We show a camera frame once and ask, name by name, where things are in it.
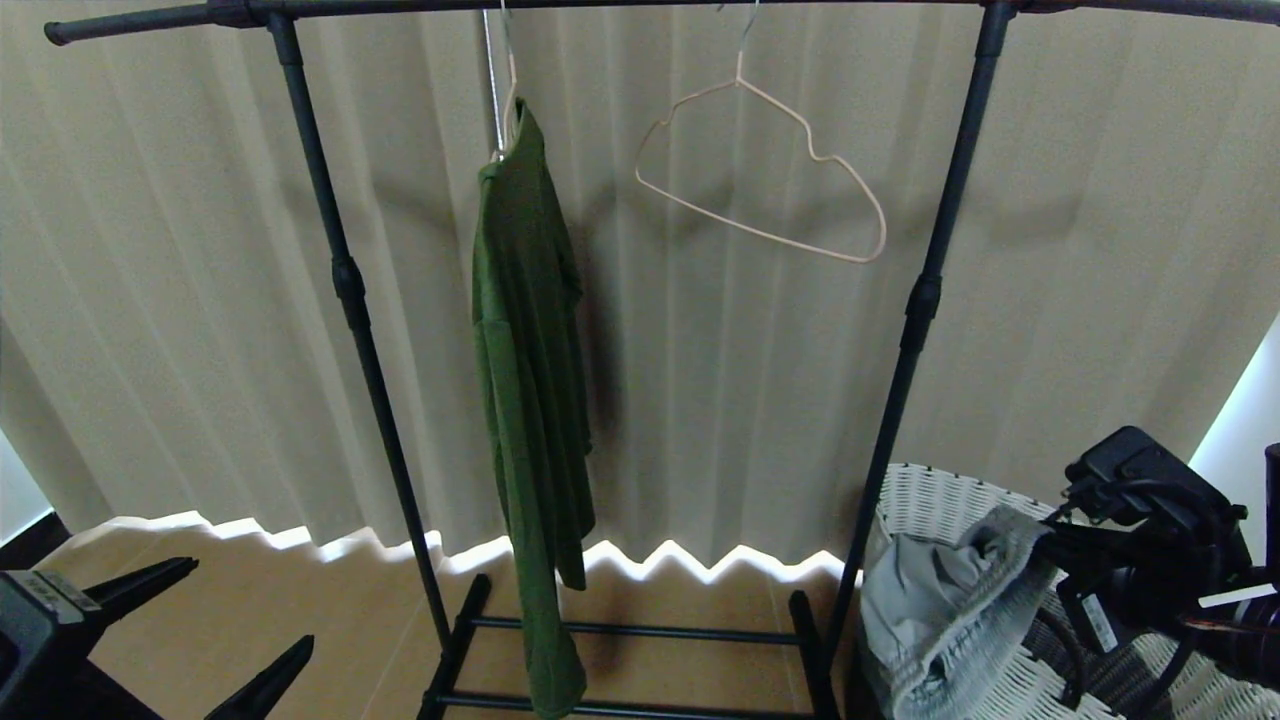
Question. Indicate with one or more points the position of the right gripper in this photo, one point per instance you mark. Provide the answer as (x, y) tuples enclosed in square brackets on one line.
[(1160, 600)]

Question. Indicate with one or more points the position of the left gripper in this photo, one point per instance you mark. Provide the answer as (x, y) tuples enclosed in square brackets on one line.
[(40, 650)]

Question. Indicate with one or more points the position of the pale grey shorts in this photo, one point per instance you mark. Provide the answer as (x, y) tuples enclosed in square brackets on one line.
[(930, 590)]

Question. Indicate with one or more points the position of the green printed T-shirt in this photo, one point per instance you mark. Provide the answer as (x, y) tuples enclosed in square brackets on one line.
[(530, 400)]

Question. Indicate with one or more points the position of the pink clothes hanger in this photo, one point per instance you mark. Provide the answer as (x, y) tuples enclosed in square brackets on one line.
[(740, 84), (512, 95)]

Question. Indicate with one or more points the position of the white laundry basket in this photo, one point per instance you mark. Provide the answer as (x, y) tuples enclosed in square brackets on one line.
[(940, 490)]

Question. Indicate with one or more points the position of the black clothes rack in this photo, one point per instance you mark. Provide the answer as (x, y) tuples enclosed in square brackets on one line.
[(348, 285)]

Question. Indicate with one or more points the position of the beige curtain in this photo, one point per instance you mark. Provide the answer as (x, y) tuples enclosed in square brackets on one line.
[(150, 250)]

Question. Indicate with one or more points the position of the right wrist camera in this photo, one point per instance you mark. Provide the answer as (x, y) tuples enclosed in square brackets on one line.
[(1140, 470)]

